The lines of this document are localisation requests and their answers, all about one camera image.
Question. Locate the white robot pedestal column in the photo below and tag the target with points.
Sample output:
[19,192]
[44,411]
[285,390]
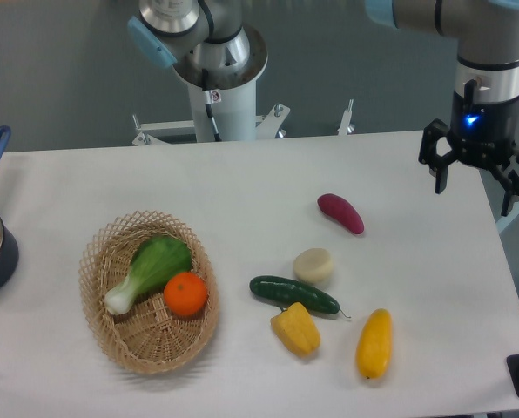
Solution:
[230,112]

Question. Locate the purple sweet potato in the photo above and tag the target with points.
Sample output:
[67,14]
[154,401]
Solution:
[340,210]

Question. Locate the yellow bell pepper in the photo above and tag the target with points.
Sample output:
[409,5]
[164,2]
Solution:
[296,330]

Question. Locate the white metal base frame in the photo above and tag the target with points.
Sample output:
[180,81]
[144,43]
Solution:
[267,126]

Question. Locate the green bok choy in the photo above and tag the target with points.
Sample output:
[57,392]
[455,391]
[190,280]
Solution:
[155,262]

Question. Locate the orange fruit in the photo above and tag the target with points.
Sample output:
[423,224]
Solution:
[185,294]

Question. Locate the woven wicker basket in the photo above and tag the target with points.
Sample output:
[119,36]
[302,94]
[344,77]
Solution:
[149,339]

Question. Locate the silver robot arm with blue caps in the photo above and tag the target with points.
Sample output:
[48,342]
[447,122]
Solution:
[208,45]

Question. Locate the yellow mango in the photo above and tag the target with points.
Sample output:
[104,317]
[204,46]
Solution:
[375,346]

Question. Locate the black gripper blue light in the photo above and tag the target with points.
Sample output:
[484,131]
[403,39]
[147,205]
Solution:
[482,126]

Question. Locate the green cucumber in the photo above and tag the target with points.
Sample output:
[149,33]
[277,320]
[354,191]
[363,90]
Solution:
[287,291]

